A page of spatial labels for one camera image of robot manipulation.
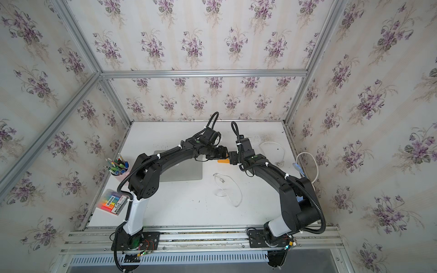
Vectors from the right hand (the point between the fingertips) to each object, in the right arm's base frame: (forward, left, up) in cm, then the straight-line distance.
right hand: (239, 155), depth 91 cm
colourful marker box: (-24, +64, -7) cm, 68 cm away
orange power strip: (-7, +8, +5) cm, 12 cm away
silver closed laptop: (-5, +27, -8) cm, 28 cm away
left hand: (0, +7, 0) cm, 7 cm away
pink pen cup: (-10, +62, +2) cm, 63 cm away
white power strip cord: (+7, -38, -12) cm, 40 cm away
